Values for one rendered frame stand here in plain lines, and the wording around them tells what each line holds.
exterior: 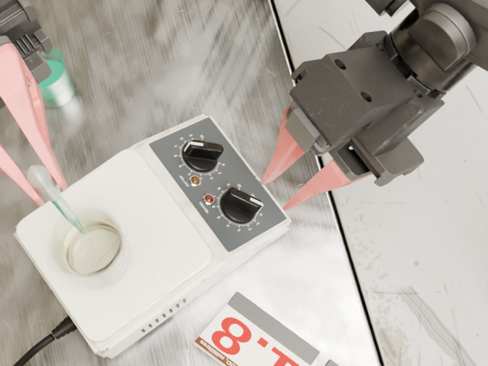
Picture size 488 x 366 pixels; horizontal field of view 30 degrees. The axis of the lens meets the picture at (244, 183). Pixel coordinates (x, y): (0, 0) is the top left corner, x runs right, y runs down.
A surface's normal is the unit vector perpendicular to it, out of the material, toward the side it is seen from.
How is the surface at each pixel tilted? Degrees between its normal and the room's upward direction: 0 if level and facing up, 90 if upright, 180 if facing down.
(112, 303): 0
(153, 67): 0
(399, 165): 49
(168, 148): 30
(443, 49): 90
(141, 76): 0
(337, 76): 41
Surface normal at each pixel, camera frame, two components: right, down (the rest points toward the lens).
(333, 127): -0.53, 0.19
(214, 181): 0.40, -0.51
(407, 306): 0.00, -0.26
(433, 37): -0.73, 0.66
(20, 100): 0.22, 0.04
